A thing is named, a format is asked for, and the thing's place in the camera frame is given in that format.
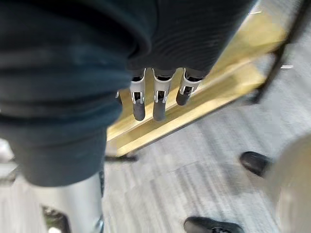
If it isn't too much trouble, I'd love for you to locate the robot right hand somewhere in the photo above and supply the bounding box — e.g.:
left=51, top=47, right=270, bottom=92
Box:
left=0, top=0, right=256, bottom=233

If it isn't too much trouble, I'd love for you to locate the robot dark foot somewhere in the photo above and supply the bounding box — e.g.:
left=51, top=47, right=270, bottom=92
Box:
left=239, top=150, right=271, bottom=178
left=183, top=216, right=245, bottom=233

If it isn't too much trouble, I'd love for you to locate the robot silver leg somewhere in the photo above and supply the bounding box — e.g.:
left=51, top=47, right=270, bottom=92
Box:
left=266, top=135, right=311, bottom=233

